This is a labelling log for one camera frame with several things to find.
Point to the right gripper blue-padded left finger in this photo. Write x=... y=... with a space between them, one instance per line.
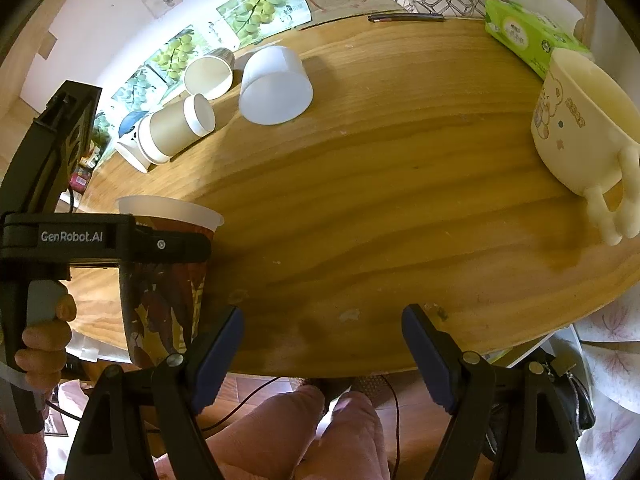
x=111 y=441

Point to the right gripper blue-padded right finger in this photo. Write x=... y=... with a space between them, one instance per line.
x=525 y=419

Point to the dark printed paper cup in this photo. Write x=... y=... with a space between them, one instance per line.
x=161 y=302

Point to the brown sleeved paper cup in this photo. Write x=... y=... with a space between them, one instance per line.
x=173 y=128

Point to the grey checkered paper cup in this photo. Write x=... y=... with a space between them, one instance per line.
x=210 y=75

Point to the white plastic cup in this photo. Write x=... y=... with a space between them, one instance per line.
x=275 y=87

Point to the person's left hand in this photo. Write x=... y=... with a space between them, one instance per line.
x=44 y=355

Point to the red snack can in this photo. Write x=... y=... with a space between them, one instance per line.
x=79 y=181

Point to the white leaf-print mug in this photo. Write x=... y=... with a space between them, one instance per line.
x=129 y=148

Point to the person's pink trouser legs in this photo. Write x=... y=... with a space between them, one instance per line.
x=323 y=429

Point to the cream bear mug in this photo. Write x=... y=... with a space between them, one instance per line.
x=586 y=131

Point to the green fruit poster strip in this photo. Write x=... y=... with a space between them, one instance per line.
x=234 y=25

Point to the green tissue box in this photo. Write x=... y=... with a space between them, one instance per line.
x=532 y=29

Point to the dark pen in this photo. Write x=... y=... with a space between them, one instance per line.
x=405 y=17

